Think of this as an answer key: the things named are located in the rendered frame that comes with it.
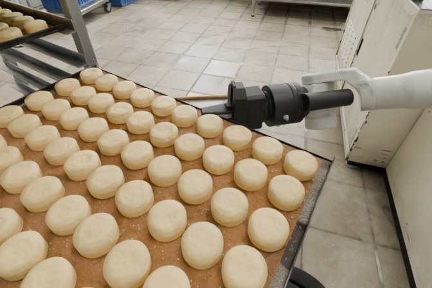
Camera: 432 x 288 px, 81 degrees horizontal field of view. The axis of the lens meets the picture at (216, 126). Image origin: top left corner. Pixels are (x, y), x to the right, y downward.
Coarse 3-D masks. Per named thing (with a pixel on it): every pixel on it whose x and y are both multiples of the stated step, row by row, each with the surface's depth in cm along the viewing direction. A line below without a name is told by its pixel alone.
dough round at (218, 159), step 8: (208, 152) 40; (216, 152) 40; (224, 152) 40; (232, 152) 41; (208, 160) 39; (216, 160) 39; (224, 160) 39; (232, 160) 39; (208, 168) 39; (216, 168) 38; (224, 168) 38
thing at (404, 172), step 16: (416, 128) 108; (416, 144) 105; (400, 160) 115; (416, 160) 103; (400, 176) 112; (416, 176) 101; (400, 192) 110; (416, 192) 99; (400, 208) 107; (416, 208) 97; (400, 224) 105; (416, 224) 95; (400, 240) 108; (416, 240) 93; (416, 256) 91; (416, 272) 90
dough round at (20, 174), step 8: (8, 168) 38; (16, 168) 38; (24, 168) 38; (32, 168) 38; (0, 176) 37; (8, 176) 37; (16, 176) 37; (24, 176) 37; (32, 176) 37; (40, 176) 38; (8, 184) 36; (16, 184) 36; (24, 184) 36; (8, 192) 36; (16, 192) 36
